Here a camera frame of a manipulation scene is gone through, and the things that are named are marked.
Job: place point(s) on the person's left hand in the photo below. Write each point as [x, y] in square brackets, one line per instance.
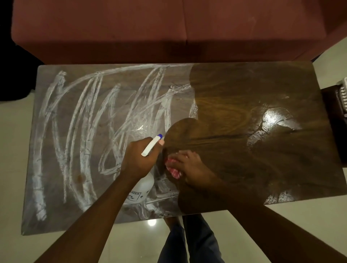
[134, 162]

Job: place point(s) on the person's right hand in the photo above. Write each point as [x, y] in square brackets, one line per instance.
[193, 170]

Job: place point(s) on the person's left fingers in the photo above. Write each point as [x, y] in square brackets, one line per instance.
[157, 150]

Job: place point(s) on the person's right fingers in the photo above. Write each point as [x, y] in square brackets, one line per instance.
[182, 159]

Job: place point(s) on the pink cleaning cloth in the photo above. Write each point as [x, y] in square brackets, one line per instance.
[173, 172]

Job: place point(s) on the white spray bottle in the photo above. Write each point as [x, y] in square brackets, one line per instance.
[141, 188]

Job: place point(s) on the person's right forearm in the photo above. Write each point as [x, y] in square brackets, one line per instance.
[271, 227]

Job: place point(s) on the person's left forearm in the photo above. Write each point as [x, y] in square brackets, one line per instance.
[92, 219]

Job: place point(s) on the person's blue jeans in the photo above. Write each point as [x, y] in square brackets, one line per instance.
[195, 241]

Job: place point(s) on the red fabric sofa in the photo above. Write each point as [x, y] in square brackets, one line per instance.
[168, 27]

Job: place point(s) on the dark wooden side table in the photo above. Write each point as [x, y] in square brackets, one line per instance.
[334, 130]

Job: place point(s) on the silver metal object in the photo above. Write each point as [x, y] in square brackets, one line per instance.
[343, 94]

